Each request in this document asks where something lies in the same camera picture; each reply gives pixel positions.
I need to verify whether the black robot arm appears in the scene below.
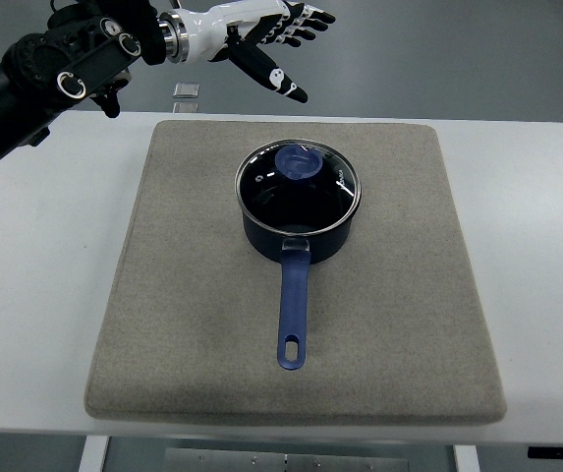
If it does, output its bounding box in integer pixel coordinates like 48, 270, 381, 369
0, 1, 187, 159

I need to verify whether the clear floor plate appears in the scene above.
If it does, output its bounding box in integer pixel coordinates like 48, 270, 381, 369
172, 101, 198, 113
173, 83, 199, 98

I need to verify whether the grey metal base plate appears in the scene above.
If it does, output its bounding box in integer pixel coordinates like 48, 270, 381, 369
163, 447, 410, 472

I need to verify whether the white table leg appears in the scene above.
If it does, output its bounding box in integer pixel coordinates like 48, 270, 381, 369
78, 436, 110, 472
453, 444, 481, 472

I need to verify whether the clear floor plate near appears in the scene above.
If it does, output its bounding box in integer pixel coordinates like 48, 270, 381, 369
172, 101, 198, 113

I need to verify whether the white left table leg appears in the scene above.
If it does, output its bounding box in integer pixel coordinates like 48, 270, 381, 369
78, 436, 110, 472

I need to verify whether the black table control panel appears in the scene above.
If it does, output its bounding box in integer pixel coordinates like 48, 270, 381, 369
528, 446, 563, 460

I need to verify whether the beige fabric mat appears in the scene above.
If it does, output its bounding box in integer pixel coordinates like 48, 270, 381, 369
84, 120, 506, 426

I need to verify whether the glass pot lid blue knob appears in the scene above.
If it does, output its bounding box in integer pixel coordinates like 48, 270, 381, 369
236, 140, 362, 234

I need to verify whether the clear floor plate far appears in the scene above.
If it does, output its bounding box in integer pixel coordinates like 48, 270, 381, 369
173, 83, 199, 98

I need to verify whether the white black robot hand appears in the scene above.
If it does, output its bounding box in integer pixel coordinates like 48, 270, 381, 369
173, 0, 335, 103

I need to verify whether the dark blue saucepan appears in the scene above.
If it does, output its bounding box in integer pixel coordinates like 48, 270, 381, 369
238, 202, 356, 371

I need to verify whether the white right table leg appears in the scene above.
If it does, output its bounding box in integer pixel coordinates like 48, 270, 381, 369
453, 444, 481, 472

